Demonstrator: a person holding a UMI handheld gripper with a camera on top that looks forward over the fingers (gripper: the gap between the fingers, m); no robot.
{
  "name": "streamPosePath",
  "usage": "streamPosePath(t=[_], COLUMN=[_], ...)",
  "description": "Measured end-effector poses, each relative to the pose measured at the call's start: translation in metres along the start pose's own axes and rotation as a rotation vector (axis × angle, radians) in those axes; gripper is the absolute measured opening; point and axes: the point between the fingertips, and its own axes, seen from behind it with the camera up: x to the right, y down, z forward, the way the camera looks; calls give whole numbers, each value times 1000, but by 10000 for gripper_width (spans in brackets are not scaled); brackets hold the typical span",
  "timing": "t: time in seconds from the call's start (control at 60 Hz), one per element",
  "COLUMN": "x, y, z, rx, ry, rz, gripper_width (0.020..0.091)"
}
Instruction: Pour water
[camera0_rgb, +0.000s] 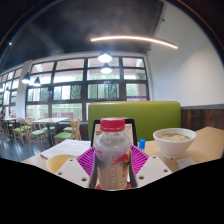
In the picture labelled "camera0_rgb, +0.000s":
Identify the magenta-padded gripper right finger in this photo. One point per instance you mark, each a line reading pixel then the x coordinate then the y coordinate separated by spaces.
pixel 153 169

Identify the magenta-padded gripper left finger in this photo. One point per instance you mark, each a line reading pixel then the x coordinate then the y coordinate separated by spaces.
pixel 71 171

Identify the red-capped clear drink bottle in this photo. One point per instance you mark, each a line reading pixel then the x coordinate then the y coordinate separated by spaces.
pixel 112 156

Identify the yellow mug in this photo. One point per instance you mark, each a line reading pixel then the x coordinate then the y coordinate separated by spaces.
pixel 56 161

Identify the open white paper booklet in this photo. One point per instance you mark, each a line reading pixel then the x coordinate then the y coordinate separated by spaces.
pixel 66 148

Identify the small blue-capped bottle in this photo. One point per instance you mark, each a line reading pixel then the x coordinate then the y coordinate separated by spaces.
pixel 142 144

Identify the white paper napkin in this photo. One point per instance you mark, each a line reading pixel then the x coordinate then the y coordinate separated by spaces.
pixel 185 162

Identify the white bowl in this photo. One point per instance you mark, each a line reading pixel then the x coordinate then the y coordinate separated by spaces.
pixel 174 143

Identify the group of green-seated wooden chairs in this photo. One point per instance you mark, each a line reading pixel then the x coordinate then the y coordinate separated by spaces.
pixel 63 135

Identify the black-framed tablet with pictures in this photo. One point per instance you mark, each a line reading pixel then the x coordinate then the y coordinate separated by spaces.
pixel 131 131

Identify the green upholstered bench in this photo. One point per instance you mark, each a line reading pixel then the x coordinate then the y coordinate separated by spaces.
pixel 153 116

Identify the light wooden dining table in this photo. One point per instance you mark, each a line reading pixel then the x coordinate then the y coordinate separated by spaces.
pixel 50 120

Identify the person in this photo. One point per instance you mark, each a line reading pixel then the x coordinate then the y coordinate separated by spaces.
pixel 2 113

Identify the group of pendant lamps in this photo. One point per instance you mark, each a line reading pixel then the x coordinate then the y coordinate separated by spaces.
pixel 105 57

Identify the long curved ceiling light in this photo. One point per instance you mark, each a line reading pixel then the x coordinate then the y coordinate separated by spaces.
pixel 133 38

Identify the large dark-framed window wall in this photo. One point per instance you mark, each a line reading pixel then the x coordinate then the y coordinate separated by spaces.
pixel 66 91

